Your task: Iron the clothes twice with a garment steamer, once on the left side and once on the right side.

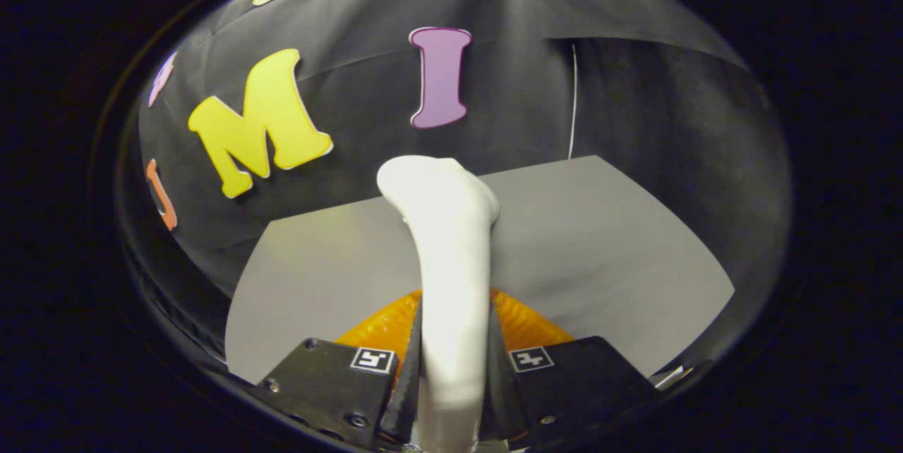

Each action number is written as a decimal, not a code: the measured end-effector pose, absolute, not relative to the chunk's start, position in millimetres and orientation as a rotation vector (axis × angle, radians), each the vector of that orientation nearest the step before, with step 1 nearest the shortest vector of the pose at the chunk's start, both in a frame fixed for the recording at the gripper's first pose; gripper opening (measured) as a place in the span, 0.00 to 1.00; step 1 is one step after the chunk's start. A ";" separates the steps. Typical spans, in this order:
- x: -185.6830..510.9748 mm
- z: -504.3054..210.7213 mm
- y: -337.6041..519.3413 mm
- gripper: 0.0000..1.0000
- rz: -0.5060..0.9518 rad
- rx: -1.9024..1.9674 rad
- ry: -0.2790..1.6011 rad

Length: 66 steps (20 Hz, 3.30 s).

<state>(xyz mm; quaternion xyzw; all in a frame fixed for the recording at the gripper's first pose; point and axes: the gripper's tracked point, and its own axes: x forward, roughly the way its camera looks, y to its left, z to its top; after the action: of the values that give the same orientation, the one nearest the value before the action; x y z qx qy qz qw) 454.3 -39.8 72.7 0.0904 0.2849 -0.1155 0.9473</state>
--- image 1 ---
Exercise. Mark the grey cabinet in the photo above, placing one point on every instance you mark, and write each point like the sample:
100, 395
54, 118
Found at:
600, 248

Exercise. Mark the black backdrop cloth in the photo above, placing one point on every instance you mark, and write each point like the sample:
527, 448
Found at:
353, 86

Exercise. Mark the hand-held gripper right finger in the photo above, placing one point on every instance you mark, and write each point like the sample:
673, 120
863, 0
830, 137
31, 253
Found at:
497, 396

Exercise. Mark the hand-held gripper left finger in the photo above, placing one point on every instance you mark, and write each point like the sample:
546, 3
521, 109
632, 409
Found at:
409, 396

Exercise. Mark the white garment steamer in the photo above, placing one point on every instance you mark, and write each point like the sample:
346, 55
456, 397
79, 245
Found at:
451, 262

